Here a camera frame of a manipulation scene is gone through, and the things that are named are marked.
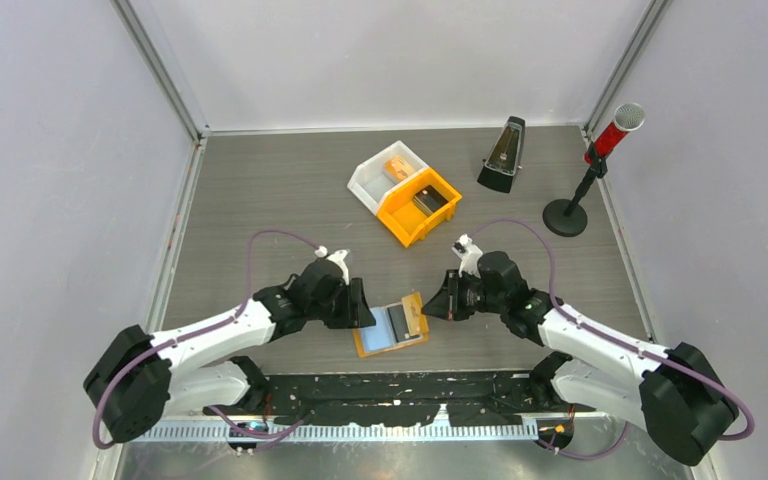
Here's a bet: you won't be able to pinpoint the purple cable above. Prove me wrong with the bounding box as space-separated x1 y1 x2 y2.
468 219 756 443
92 229 322 451

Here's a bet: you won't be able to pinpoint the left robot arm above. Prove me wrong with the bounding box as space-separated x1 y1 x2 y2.
83 250 376 449

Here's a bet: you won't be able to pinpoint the orange box in white bin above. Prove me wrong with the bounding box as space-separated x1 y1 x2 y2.
384 156 417 184

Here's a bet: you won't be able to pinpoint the black metronome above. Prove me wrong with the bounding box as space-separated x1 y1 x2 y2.
477 116 526 194

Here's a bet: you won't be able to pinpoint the white plastic bin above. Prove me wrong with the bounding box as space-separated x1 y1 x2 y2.
347 141 429 216

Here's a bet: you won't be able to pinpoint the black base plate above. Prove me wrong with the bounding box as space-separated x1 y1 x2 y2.
220 370 572 427

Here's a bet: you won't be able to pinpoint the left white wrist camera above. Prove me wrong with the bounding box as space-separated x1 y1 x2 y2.
314 245 351 285

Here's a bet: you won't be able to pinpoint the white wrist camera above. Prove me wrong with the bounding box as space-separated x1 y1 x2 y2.
314 245 351 285
452 234 484 276

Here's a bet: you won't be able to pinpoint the orange card holder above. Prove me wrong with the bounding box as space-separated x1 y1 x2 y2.
353 291 430 358

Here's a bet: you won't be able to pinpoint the blue credit card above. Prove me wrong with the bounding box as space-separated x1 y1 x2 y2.
359 307 396 354

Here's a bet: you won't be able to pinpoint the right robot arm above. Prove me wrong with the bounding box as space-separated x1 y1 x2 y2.
422 251 739 466

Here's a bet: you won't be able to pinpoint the red microphone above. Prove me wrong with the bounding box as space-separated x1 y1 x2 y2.
584 102 645 165

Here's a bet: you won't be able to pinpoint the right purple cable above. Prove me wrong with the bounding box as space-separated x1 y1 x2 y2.
468 219 756 443

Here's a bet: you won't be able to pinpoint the black cards in yellow bin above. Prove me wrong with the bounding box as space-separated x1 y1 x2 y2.
412 186 448 216

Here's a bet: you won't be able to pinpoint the black microphone stand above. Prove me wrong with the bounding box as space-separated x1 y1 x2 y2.
542 143 607 238

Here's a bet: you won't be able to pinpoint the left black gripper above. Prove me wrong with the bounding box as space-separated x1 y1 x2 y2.
307 277 375 329

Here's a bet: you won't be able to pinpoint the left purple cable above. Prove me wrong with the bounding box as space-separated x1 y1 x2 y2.
92 229 322 451

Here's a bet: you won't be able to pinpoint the white toothed rail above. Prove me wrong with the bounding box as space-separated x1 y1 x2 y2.
135 419 539 443

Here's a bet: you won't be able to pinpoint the yellow plastic bin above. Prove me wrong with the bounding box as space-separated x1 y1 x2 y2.
376 168 462 248

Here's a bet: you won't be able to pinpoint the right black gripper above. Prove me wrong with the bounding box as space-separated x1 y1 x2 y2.
422 269 507 321

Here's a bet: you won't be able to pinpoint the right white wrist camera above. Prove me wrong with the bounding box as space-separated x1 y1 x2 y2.
452 234 484 276

